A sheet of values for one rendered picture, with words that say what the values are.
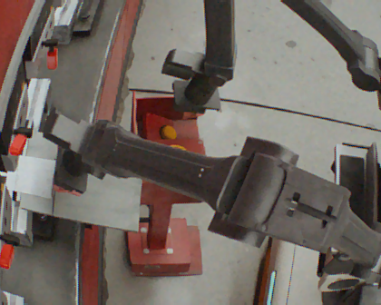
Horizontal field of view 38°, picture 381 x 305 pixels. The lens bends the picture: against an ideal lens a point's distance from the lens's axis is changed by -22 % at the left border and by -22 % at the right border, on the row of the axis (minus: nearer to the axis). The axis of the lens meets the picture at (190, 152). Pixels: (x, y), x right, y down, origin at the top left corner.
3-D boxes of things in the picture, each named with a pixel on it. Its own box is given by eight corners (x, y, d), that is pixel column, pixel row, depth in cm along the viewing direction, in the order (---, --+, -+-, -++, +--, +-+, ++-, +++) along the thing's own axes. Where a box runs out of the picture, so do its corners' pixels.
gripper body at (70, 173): (53, 183, 112) (67, 171, 106) (62, 133, 116) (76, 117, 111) (82, 195, 115) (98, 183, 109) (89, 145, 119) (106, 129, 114)
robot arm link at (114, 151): (271, 251, 69) (309, 161, 70) (236, 240, 66) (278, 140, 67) (98, 182, 105) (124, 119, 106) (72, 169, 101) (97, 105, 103)
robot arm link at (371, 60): (393, 87, 114) (391, 67, 116) (371, 63, 108) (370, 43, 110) (366, 93, 121) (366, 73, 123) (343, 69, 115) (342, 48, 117)
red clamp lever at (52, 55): (58, 71, 116) (57, 43, 108) (41, 71, 116) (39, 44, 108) (60, 63, 117) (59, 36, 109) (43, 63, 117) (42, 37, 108)
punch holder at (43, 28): (35, 83, 112) (32, 35, 97) (4, 83, 112) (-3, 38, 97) (54, 27, 119) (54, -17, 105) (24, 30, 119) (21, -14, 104)
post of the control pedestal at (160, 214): (165, 248, 211) (178, 176, 163) (149, 248, 210) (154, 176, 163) (164, 233, 214) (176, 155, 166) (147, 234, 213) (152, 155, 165)
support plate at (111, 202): (138, 233, 120) (138, 231, 120) (20, 209, 119) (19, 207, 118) (145, 145, 129) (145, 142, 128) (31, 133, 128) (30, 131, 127)
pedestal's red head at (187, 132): (203, 203, 161) (212, 169, 145) (134, 205, 159) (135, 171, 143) (195, 127, 170) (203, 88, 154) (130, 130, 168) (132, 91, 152)
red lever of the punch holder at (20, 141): (21, 148, 89) (33, 126, 98) (2, 145, 89) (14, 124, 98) (21, 159, 90) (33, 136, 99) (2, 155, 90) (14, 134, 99)
